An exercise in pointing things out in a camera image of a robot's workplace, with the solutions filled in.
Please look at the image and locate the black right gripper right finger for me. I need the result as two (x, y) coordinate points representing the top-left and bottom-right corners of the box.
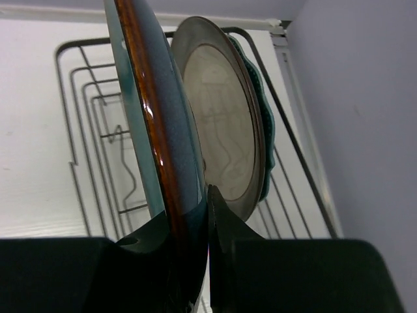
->
(207, 186), (404, 312)

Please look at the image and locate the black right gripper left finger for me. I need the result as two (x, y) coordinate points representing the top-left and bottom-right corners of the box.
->
(1, 213), (169, 312)

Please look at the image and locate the teal scalloped beaded plate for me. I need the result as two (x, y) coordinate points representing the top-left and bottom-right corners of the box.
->
(227, 35), (276, 201)

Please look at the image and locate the grey rimmed cream plate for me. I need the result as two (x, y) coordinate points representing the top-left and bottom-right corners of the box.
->
(171, 16), (266, 220)

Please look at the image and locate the dark teal blossom plate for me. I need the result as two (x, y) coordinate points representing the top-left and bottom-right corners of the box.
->
(104, 1), (208, 312)

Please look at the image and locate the black wire dish rack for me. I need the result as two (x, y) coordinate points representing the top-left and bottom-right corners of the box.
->
(55, 27), (343, 239)

